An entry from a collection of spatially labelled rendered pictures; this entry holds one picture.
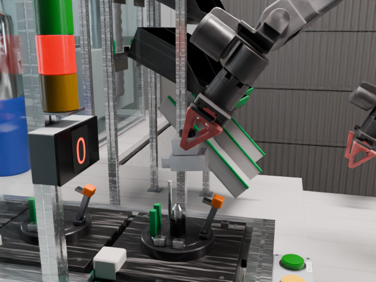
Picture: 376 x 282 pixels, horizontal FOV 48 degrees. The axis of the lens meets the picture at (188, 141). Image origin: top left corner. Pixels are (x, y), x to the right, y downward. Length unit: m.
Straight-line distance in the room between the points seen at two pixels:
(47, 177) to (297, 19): 0.45
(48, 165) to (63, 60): 0.14
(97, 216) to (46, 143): 0.43
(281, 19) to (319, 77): 2.85
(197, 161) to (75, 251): 0.28
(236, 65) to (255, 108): 2.91
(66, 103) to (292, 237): 0.72
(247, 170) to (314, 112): 2.51
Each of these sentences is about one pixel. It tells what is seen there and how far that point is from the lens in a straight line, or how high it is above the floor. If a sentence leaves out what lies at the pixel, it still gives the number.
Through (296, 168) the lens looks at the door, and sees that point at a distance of 3.70.
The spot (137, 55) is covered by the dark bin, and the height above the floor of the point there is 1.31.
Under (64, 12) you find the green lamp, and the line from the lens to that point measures 0.59.
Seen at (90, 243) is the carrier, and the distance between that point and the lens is 0.86.
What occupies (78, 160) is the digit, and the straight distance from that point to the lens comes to 0.62.
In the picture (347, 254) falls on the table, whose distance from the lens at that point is 1.09.
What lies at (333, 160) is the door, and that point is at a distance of 3.69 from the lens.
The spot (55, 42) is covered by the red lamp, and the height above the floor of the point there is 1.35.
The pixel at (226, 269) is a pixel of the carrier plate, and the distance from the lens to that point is 0.76.
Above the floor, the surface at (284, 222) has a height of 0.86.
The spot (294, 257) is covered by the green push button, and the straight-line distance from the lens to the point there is 0.81.
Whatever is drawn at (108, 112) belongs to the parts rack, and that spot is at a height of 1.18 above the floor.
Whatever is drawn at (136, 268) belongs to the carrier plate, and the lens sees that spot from 0.77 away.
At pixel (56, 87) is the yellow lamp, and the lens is 0.59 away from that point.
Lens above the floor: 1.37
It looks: 15 degrees down
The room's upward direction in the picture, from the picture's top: straight up
